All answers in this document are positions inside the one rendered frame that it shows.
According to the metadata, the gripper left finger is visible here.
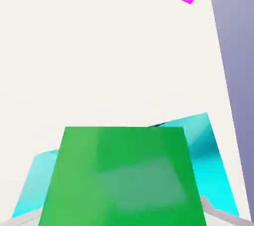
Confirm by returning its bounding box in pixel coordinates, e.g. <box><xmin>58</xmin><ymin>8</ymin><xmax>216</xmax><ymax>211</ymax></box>
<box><xmin>0</xmin><ymin>209</ymin><xmax>43</xmax><ymax>226</ymax></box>

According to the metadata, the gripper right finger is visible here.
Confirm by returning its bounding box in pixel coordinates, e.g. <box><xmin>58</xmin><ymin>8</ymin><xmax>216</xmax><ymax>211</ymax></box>
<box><xmin>199</xmin><ymin>195</ymin><xmax>254</xmax><ymax>226</ymax></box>

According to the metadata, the small green cube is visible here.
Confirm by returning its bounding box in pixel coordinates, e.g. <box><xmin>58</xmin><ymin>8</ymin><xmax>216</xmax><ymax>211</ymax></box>
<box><xmin>38</xmin><ymin>126</ymin><xmax>207</xmax><ymax>226</ymax></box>

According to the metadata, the small cyan cube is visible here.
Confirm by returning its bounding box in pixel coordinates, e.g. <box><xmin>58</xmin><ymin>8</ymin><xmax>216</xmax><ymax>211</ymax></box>
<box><xmin>11</xmin><ymin>112</ymin><xmax>240</xmax><ymax>219</ymax></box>

